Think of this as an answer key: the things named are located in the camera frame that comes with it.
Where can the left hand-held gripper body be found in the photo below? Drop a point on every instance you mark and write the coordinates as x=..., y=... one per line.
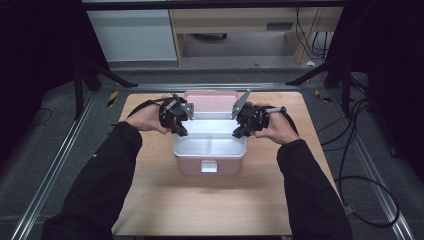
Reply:
x=170, y=115

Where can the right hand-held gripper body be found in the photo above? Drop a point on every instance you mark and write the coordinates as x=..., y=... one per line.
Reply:
x=255, y=116

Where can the white divided tray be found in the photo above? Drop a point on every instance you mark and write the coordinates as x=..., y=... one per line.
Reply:
x=210, y=146

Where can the pink storage box with lid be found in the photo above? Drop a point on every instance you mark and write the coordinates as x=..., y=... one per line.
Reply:
x=206, y=100

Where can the person's left hand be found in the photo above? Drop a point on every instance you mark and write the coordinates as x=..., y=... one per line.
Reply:
x=146, y=118

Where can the person's right hand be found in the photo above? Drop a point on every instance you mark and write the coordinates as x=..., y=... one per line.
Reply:
x=280, y=128

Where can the yellow black tape strip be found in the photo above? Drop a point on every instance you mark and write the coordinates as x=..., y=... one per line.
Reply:
x=112, y=98
x=321, y=96

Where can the white paper scrap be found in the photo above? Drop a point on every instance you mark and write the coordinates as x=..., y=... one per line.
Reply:
x=310, y=63

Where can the white cabinet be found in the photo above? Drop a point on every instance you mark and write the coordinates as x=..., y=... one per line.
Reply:
x=133, y=36

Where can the black metal stand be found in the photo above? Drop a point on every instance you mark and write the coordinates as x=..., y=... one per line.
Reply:
x=345, y=86
x=78, y=90

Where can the light wooden desk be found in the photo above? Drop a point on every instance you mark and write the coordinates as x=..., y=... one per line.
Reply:
x=233, y=20

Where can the metal floor rail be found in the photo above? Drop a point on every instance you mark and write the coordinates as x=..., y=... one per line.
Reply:
x=380, y=186
x=50, y=173

